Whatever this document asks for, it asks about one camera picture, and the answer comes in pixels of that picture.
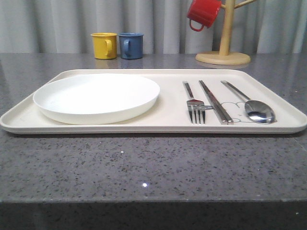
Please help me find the yellow mug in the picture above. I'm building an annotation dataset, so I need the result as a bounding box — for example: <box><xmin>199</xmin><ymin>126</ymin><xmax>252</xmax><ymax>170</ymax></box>
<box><xmin>91</xmin><ymin>33</ymin><xmax>117</xmax><ymax>59</ymax></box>

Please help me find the silver metal fork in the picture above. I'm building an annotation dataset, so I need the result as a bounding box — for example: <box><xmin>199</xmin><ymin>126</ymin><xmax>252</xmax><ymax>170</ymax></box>
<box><xmin>183</xmin><ymin>81</ymin><xmax>206</xmax><ymax>125</ymax></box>

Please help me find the silver metal spoon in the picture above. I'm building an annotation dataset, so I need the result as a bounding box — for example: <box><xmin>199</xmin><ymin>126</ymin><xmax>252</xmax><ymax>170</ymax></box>
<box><xmin>221</xmin><ymin>80</ymin><xmax>276</xmax><ymax>124</ymax></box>

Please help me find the cream rabbit serving tray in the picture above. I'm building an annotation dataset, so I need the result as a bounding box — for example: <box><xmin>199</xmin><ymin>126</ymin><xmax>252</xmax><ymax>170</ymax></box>
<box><xmin>0</xmin><ymin>69</ymin><xmax>307</xmax><ymax>134</ymax></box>

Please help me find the grey window curtain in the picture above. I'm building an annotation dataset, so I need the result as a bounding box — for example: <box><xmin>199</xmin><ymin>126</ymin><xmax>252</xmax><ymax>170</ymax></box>
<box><xmin>0</xmin><ymin>0</ymin><xmax>307</xmax><ymax>54</ymax></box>

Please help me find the red mug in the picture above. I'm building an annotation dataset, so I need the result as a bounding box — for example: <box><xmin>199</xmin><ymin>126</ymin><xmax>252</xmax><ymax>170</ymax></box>
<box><xmin>187</xmin><ymin>0</ymin><xmax>222</xmax><ymax>32</ymax></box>

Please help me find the white round plate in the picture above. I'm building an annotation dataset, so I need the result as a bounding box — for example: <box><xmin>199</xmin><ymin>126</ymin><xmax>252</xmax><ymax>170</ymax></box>
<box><xmin>33</xmin><ymin>73</ymin><xmax>160</xmax><ymax>125</ymax></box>

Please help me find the blue mug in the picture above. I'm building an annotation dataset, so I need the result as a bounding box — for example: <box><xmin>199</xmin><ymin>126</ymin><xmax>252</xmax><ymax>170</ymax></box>
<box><xmin>118</xmin><ymin>33</ymin><xmax>143</xmax><ymax>59</ymax></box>

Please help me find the wooden mug tree stand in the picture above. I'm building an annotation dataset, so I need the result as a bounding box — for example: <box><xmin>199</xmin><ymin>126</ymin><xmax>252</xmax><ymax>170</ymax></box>
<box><xmin>195</xmin><ymin>0</ymin><xmax>255</xmax><ymax>65</ymax></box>

